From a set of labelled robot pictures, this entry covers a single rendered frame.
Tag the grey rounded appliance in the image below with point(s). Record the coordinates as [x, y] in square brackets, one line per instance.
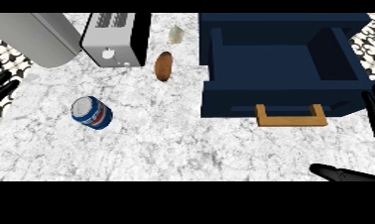
[39, 38]

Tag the navy blue open drawer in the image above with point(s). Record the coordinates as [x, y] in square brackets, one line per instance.
[289, 76]

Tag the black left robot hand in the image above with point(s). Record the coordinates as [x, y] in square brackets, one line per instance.
[7, 86]

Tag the navy blue cabinet body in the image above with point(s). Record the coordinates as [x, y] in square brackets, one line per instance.
[286, 20]

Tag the blue soda can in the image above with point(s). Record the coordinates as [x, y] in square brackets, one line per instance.
[92, 112]

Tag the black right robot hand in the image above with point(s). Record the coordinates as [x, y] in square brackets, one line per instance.
[342, 173]

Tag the silver toaster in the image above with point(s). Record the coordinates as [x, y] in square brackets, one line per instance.
[117, 41]

